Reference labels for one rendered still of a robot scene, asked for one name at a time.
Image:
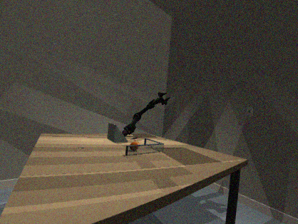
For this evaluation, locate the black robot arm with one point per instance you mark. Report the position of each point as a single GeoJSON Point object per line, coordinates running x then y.
{"type": "Point", "coordinates": [130, 128]}

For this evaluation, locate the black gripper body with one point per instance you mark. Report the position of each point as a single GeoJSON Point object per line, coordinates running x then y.
{"type": "Point", "coordinates": [161, 99]}

